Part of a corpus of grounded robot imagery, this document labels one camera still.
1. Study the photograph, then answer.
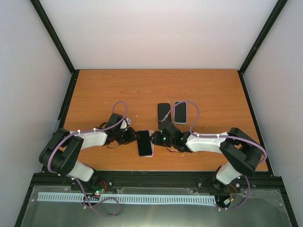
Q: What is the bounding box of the pink phone case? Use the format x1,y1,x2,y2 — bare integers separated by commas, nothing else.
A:
138,130,155,157

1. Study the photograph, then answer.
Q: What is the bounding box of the black frame post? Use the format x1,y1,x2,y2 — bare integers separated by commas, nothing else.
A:
238,0,288,73
29,0,77,71

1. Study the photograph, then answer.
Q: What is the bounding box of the right black frame post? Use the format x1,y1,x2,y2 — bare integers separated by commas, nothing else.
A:
238,0,288,73

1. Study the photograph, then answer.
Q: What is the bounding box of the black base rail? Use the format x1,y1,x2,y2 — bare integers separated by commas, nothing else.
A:
33,170,284,197

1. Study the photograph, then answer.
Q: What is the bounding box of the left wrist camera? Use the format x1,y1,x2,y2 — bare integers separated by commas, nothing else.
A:
120,118,131,130

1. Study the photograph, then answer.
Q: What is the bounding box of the black phone case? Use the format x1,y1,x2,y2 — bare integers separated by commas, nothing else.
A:
158,103,171,125

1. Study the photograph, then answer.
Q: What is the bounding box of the light blue cable duct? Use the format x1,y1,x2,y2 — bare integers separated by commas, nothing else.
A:
37,192,216,206

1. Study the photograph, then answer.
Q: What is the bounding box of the left black frame post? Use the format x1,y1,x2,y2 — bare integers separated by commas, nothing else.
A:
29,0,77,71

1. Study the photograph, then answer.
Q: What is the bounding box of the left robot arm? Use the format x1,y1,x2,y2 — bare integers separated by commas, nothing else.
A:
39,113,138,191

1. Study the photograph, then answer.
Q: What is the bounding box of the light blue phone case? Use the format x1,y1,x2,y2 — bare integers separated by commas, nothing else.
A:
173,101,188,125

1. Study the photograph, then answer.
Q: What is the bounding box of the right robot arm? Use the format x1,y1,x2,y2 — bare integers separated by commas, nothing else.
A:
150,120,267,191

